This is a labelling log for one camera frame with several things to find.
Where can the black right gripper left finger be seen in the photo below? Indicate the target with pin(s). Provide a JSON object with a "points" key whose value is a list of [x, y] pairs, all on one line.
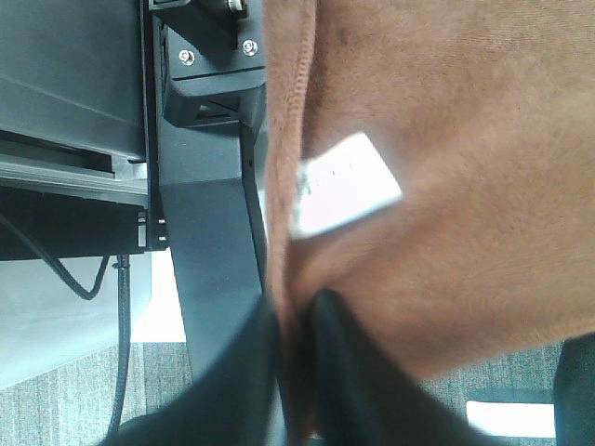
{"points": [[230, 404]]}

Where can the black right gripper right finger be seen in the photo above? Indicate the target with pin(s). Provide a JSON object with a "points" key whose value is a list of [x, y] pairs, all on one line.
{"points": [[363, 398]]}

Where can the brown towel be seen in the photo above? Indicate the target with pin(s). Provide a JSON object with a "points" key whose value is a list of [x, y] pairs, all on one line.
{"points": [[484, 112]]}

